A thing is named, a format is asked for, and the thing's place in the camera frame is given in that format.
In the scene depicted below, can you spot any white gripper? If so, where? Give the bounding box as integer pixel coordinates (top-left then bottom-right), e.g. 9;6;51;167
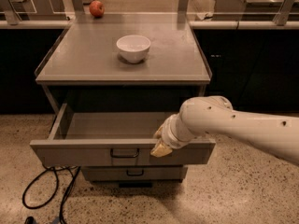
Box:
150;114;200;158

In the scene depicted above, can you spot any grey top drawer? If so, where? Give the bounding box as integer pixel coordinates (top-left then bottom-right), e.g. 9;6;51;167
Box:
30;104;216;167

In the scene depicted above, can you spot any grey drawer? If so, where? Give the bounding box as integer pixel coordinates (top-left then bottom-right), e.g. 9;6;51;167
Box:
81;165;188;182
30;104;216;167

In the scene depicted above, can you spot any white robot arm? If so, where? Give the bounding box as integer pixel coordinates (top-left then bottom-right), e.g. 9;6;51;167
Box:
150;96;299;165

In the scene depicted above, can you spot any grey bottom drawer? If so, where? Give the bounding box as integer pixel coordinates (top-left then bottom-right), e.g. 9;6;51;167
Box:
81;165;188;182

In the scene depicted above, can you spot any grey drawer cabinet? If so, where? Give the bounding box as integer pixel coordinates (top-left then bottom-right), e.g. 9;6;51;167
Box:
35;12;213;189

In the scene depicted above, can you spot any white ceramic bowl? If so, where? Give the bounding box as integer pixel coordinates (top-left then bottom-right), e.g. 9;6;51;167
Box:
116;35;151;63

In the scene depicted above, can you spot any red apple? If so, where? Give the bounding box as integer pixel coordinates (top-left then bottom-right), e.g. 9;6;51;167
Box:
89;0;105;18

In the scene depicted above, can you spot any steel counter background right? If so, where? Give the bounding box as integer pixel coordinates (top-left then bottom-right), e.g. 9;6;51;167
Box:
213;0;284;21

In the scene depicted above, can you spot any black floor cable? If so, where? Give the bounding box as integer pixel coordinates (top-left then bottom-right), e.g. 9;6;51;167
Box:
21;165;82;224

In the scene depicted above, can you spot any white horizontal rail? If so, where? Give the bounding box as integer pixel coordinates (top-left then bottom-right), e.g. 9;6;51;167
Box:
0;21;299;30

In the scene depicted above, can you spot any far right metal post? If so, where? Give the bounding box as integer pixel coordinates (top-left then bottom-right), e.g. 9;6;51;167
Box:
273;0;295;26

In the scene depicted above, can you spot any far left metal post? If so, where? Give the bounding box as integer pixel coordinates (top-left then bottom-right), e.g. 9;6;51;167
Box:
0;0;21;25

